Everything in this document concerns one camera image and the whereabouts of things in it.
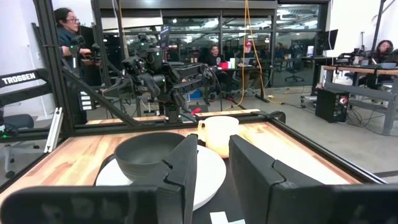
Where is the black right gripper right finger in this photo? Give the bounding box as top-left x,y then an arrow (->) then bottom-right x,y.
228,134 -> 313,224

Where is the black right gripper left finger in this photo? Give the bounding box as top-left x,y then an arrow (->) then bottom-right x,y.
130,133 -> 199,224

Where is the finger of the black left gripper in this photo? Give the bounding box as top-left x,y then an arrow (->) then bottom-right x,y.
103,81 -> 138,98
111,76 -> 136,86

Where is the round white plate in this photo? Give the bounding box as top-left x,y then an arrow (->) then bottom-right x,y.
95,144 -> 228,212

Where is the dark grey bowl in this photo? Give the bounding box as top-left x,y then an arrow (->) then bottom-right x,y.
113,131 -> 187,182

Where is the black plastic serving tray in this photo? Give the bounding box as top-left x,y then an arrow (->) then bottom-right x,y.
93,154 -> 249,224

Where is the black controller box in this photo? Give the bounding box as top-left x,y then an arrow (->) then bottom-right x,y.
67,82 -> 95,126

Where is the blue bin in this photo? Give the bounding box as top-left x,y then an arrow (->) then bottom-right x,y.
188,88 -> 203,101

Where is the black office desk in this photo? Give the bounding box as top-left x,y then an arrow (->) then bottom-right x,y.
214,63 -> 272,103

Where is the computer tower with pink light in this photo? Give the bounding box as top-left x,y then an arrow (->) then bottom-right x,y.
314,88 -> 349,123

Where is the grey desk with wooden top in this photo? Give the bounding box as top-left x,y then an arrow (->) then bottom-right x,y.
322,63 -> 398,136

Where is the black computer monitor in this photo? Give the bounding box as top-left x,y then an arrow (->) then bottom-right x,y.
315,29 -> 339,52

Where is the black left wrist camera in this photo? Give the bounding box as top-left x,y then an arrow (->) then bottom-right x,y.
122,55 -> 147,75

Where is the black aluminium table frame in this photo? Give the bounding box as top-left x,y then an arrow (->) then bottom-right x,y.
0,0 -> 386,187

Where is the silver aluminium bracket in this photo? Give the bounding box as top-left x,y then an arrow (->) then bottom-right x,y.
44,106 -> 64,154

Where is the yellow extension cable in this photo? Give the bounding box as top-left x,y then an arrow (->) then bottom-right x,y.
229,0 -> 285,110

